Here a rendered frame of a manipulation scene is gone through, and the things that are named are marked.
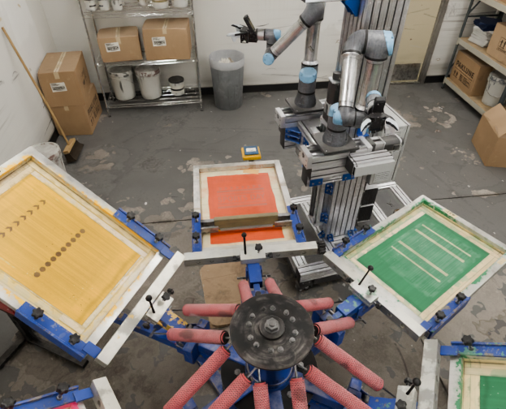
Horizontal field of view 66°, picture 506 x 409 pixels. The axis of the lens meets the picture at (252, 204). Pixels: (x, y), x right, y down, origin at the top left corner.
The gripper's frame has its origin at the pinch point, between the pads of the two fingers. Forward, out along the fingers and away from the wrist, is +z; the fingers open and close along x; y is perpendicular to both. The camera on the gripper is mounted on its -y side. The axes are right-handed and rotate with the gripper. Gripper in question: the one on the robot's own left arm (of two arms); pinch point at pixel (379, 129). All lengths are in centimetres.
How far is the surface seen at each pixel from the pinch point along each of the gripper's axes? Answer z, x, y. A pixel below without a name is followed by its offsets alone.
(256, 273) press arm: 34, 56, 56
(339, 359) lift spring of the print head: 81, 17, 46
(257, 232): -1, 62, 64
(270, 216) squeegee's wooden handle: -5, 54, 55
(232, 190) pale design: -36, 82, 62
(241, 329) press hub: 81, 51, 30
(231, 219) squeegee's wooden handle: 1, 74, 53
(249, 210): -18, 69, 63
